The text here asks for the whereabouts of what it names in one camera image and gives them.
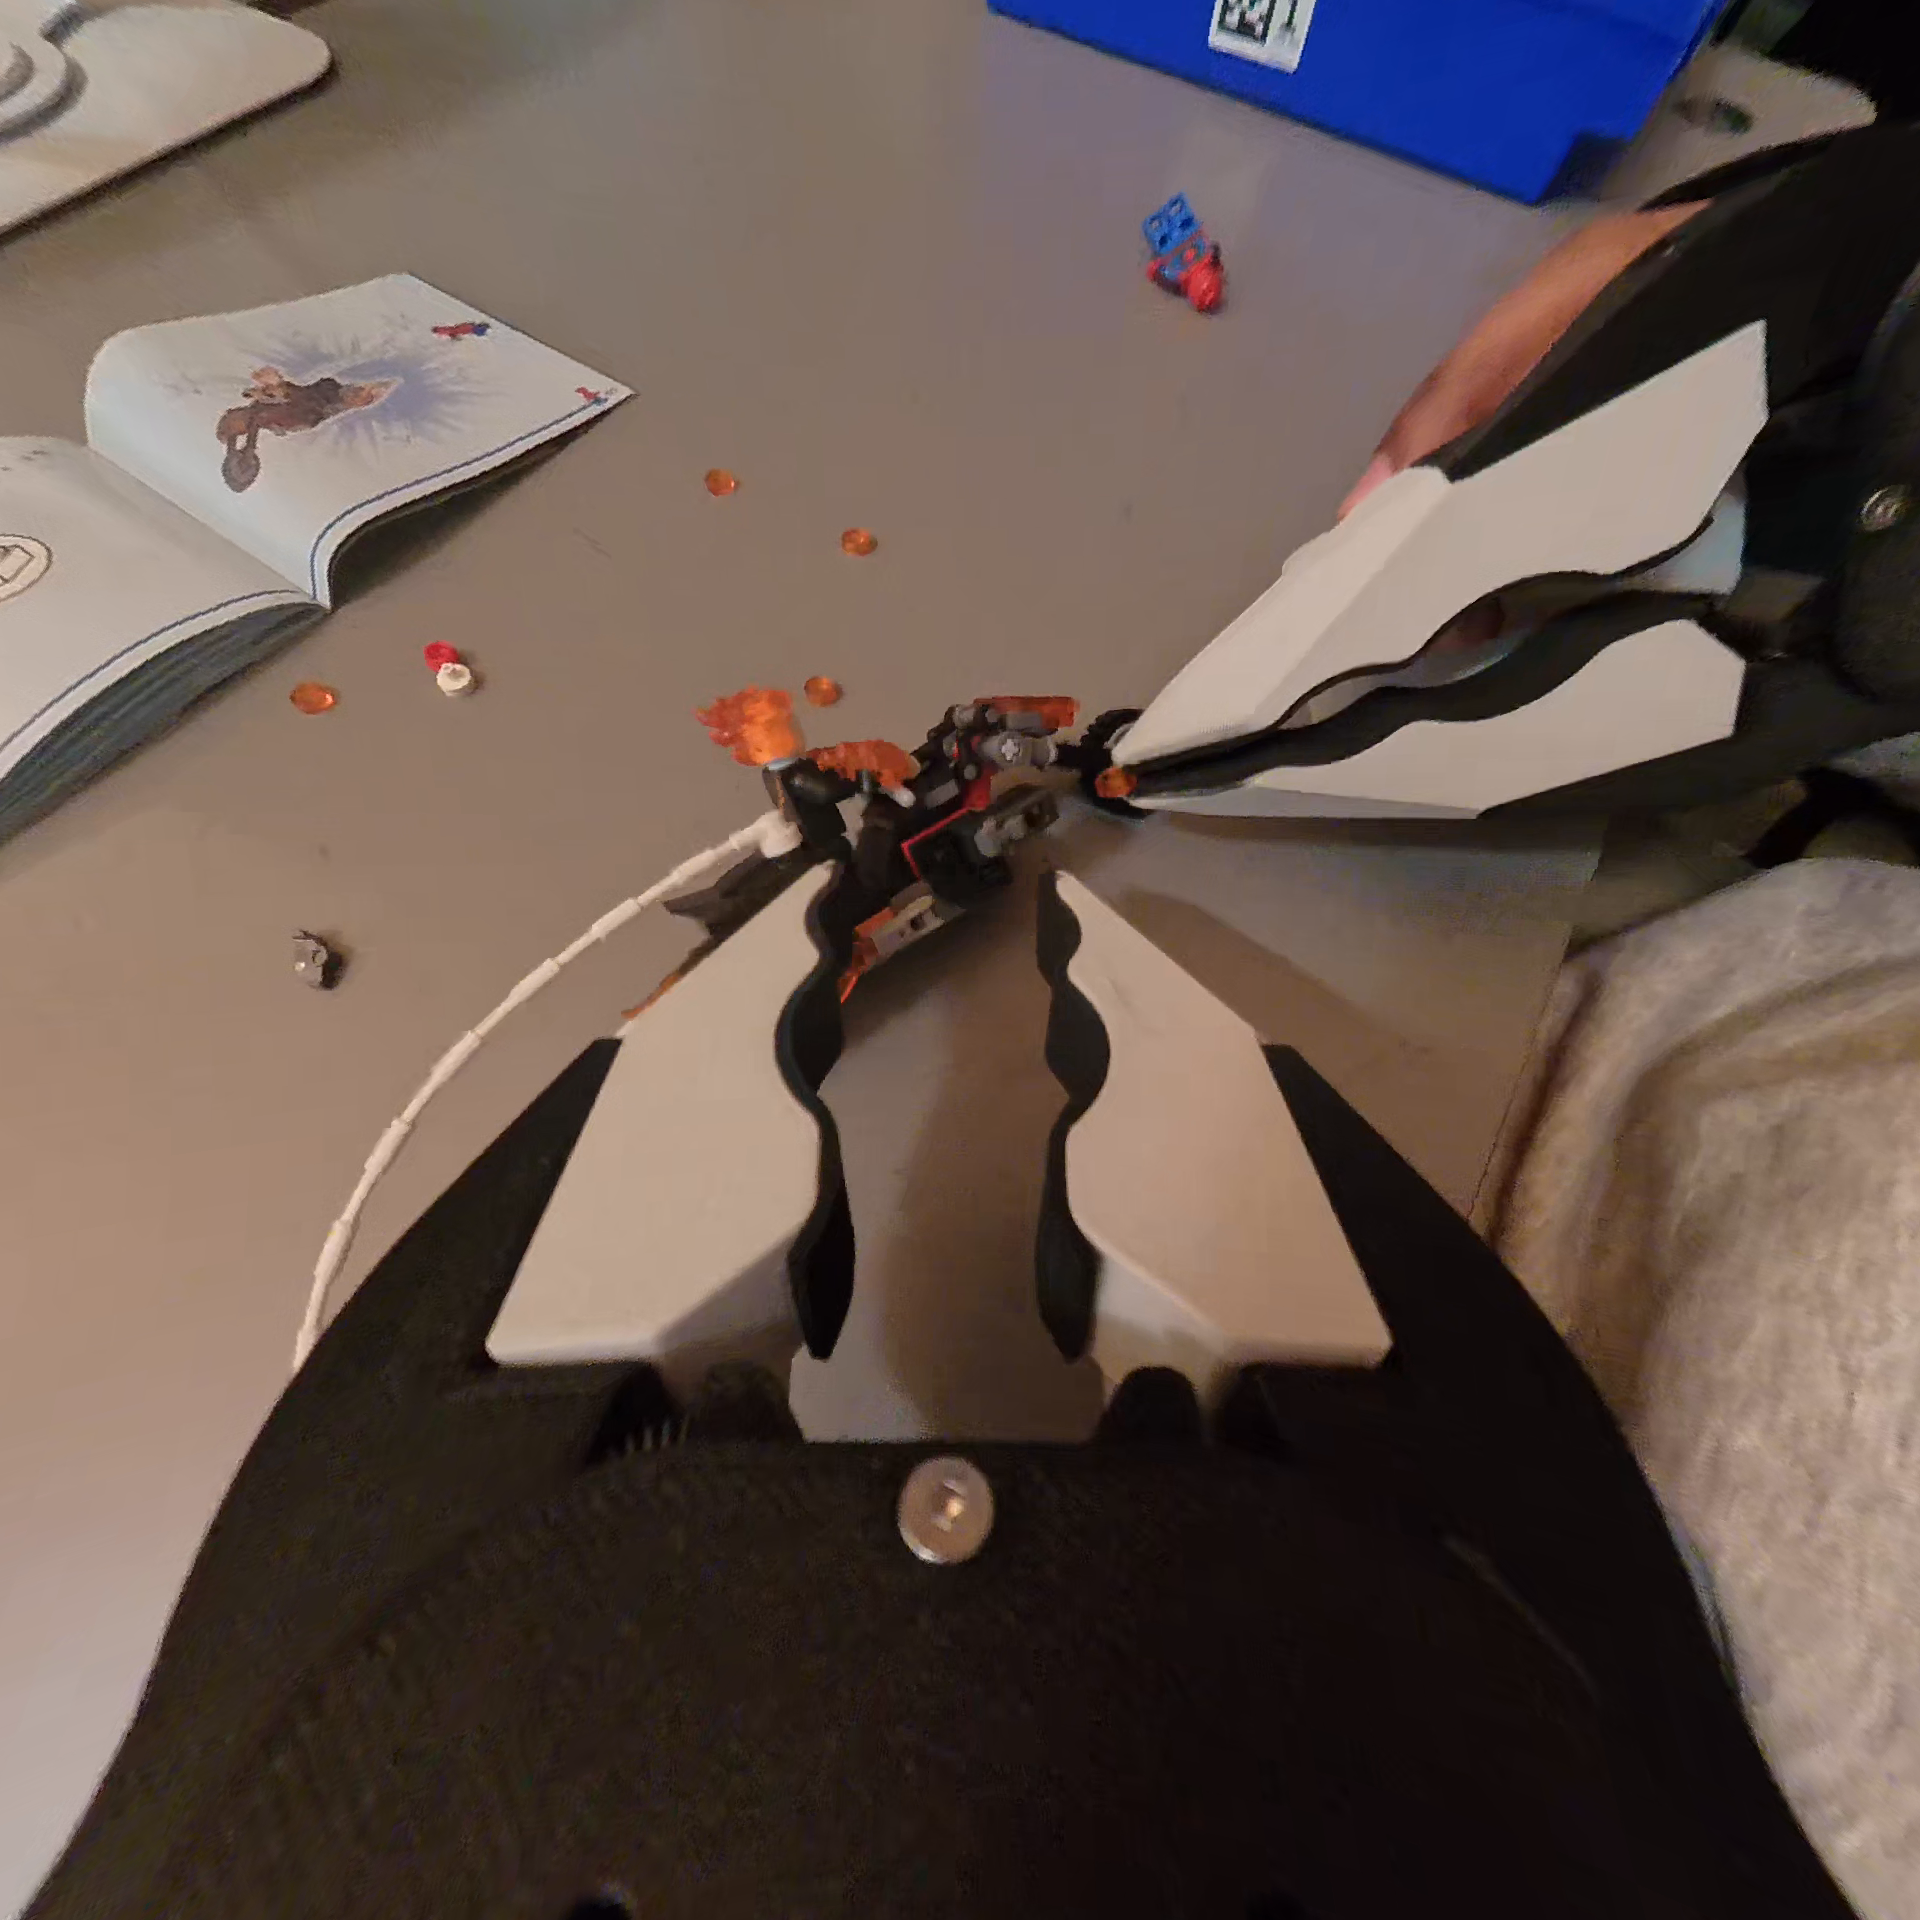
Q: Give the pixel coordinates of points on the lego motorcycle model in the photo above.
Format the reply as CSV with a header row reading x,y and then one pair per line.
x,y
961,781

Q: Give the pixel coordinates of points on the person's right hand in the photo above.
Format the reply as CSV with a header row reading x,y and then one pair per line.
x,y
1500,346

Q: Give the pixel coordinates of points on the lego instruction booklet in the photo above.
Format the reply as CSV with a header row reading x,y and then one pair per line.
x,y
149,601

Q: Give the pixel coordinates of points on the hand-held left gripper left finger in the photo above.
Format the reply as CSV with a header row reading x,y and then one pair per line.
x,y
645,1201

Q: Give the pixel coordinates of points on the red blue lego minifigure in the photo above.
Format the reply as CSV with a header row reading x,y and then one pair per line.
x,y
1193,270

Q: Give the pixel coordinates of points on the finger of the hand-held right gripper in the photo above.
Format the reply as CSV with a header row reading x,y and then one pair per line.
x,y
1500,524
1500,750

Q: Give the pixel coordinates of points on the blue plastic bin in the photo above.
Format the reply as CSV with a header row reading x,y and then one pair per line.
x,y
1424,90

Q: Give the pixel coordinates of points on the small black lego piece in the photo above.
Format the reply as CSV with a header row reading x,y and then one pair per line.
x,y
316,961

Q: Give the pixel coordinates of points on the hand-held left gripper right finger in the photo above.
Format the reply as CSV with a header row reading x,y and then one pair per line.
x,y
1230,1201

